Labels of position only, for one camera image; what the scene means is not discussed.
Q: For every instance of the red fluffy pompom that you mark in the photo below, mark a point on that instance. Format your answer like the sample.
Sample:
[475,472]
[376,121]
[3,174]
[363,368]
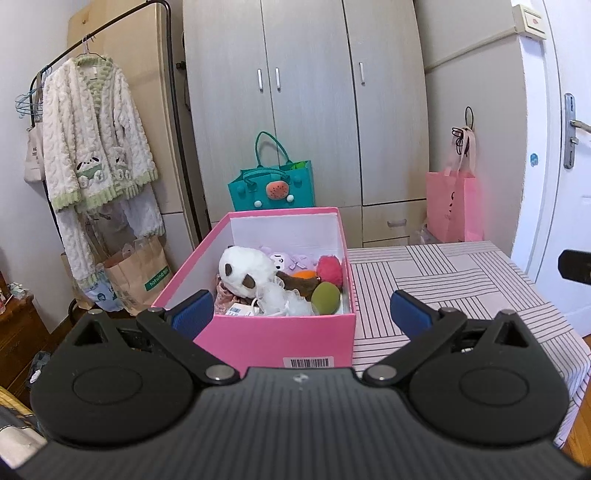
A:
[328,270]

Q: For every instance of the printed bedding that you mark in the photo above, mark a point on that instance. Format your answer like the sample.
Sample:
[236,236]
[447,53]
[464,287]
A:
[16,434]

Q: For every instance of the blue patterned bag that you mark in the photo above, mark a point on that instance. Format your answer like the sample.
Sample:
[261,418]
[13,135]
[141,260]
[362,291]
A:
[104,293]

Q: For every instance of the panda plush toy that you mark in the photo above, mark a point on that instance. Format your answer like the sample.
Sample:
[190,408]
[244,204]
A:
[242,267]

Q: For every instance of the teal felt tote bag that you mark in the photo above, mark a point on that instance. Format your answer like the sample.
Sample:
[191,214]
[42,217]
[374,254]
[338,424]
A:
[249,194]

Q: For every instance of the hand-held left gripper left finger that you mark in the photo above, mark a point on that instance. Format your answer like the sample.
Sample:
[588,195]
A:
[194,314]

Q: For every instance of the white fluffy cardigan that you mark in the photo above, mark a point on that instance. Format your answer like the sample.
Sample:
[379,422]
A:
[92,138]

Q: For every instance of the beige canvas tote bag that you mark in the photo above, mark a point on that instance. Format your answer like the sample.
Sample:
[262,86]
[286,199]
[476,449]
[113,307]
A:
[34,157]

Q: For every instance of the light wooden board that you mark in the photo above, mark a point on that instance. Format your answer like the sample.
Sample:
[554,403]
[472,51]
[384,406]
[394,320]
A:
[143,69]

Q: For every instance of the dark grey bundle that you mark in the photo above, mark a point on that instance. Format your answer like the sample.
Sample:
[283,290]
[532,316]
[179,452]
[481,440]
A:
[42,367]

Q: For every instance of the white door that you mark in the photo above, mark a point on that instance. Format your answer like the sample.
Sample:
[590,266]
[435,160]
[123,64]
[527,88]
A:
[558,207]

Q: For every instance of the black clothes rack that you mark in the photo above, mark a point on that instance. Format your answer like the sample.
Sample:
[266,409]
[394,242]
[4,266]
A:
[178,67]

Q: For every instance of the pink paper bag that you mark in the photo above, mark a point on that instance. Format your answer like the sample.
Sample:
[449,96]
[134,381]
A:
[450,207]

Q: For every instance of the white fluffy pajama pants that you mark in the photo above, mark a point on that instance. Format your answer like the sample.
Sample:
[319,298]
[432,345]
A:
[143,217]

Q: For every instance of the plain brown paper bag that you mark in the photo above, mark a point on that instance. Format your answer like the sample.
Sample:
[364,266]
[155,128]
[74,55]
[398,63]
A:
[76,286]

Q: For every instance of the light wooden wardrobe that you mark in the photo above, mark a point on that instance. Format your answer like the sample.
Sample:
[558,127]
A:
[304,115]

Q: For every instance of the blue clothes hangers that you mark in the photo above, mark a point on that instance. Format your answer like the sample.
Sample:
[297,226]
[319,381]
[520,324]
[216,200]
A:
[27,104]

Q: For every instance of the purple plush toy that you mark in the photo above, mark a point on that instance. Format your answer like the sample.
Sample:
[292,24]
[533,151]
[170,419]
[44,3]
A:
[295,261]

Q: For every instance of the blue white wipes packet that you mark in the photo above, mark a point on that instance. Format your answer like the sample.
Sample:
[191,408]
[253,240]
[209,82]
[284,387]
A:
[240,310]

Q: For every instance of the beige wall box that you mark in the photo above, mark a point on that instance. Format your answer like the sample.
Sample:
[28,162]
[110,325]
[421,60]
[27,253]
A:
[530,21]

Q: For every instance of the pink floral scrunchie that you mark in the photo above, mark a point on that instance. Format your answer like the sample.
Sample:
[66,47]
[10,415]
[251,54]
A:
[224,297]

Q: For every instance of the pink cardboard box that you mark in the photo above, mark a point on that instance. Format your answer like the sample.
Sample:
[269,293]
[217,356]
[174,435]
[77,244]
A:
[277,337]

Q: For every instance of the striped tablecloth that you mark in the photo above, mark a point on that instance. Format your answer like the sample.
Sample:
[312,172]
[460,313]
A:
[461,286]

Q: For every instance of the round blue sticker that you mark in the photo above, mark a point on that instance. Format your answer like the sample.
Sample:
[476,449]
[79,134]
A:
[533,160]

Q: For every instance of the green felt leaf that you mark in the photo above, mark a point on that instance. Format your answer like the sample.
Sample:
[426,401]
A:
[325,297]

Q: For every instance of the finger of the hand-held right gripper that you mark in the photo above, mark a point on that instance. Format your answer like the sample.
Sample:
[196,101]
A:
[575,266]

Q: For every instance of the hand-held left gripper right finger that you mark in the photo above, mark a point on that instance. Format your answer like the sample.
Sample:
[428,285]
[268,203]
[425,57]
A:
[407,314]

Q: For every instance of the clear plastic bag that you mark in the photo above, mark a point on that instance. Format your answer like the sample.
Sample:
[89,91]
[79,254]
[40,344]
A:
[422,235]

